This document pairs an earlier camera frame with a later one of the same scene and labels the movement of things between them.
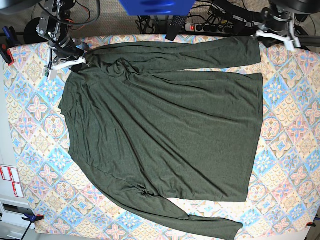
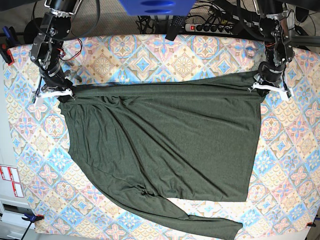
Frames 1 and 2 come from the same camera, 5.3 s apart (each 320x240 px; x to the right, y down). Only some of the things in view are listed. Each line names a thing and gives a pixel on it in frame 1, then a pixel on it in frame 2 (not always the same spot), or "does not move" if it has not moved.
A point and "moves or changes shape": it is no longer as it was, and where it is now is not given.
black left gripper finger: [78, 67] to [63, 98]
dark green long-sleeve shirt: [155, 133] moves or changes shape
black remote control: [176, 25] does not move
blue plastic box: [157, 7] does not move
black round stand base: [30, 34] does not move
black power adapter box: [246, 22] does not move
